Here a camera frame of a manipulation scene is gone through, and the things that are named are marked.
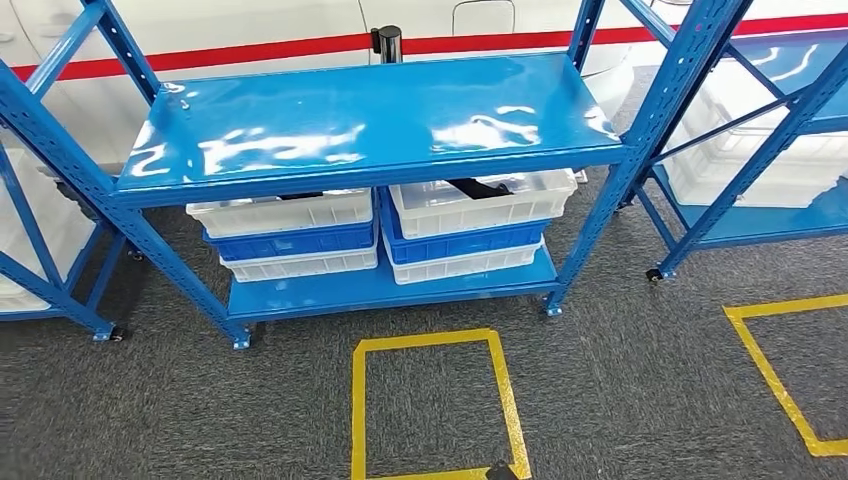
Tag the black stanchion post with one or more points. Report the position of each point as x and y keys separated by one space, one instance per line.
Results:
x=387 y=46

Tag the blue plastic crate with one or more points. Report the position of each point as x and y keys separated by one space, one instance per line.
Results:
x=464 y=246
x=291 y=242

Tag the black plastic part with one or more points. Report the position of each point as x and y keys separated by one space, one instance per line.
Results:
x=477 y=189
x=301 y=196

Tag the yellow floor tape square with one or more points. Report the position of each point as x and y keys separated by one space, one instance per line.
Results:
x=782 y=306
x=424 y=339

